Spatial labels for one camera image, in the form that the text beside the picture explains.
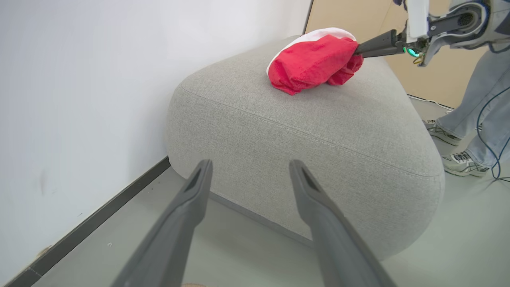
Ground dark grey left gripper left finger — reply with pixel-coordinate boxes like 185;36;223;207
112;159;214;287

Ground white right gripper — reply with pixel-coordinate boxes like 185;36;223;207
354;0;430;59

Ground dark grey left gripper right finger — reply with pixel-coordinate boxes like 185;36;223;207
289;159;397;287

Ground red and white garment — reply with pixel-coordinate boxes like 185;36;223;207
266;27;364;95

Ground grey fabric sofa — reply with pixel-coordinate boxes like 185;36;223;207
165;35;446;261

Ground beige partition board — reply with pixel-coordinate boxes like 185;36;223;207
305;0;488;109

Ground black baseboard strip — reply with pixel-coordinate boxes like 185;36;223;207
0;156;172;287

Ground white grey sneaker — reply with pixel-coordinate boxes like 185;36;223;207
441;151;490;177
423;120;463;146

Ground grey blue jeans legs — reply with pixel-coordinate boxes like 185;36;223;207
436;40;510;168

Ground thin blue cable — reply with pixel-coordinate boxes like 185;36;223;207
476;86;510;182

